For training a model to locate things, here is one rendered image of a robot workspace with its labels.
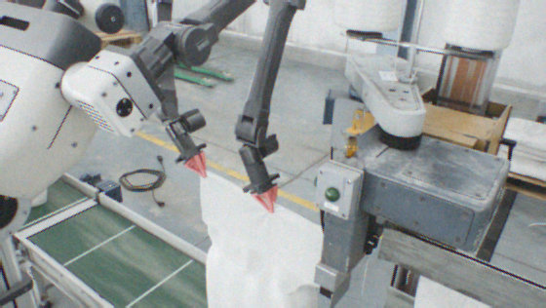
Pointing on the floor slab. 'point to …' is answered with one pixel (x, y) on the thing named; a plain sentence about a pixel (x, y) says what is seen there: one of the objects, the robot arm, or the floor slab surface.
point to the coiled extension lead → (145, 184)
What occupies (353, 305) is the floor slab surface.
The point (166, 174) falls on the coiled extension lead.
